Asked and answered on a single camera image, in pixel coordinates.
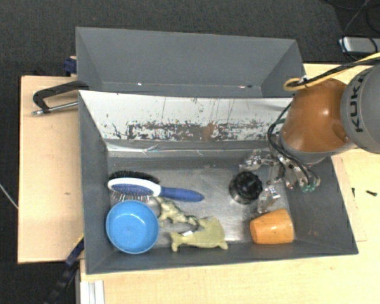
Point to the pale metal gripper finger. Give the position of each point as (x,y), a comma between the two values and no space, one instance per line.
(257,161)
(269,196)

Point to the black round ribbed knob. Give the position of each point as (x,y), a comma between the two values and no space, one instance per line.
(245,187)

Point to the orange plastic cup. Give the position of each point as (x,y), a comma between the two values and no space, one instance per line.
(272,228)

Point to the pale green plush animal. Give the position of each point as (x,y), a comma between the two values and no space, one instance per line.
(206,236)

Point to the small black screw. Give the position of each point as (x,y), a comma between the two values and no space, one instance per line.
(372,193)

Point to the pale green toy dinosaur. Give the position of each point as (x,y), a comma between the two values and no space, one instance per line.
(171,212)

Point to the grey metal bin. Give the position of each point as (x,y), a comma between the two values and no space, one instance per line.
(183,62)

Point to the blue and white pet brush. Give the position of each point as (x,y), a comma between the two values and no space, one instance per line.
(136,188)

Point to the blue plastic bowl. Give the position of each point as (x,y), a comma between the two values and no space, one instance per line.
(131,226)

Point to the pale wood flat board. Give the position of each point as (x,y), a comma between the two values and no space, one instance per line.
(47,169)

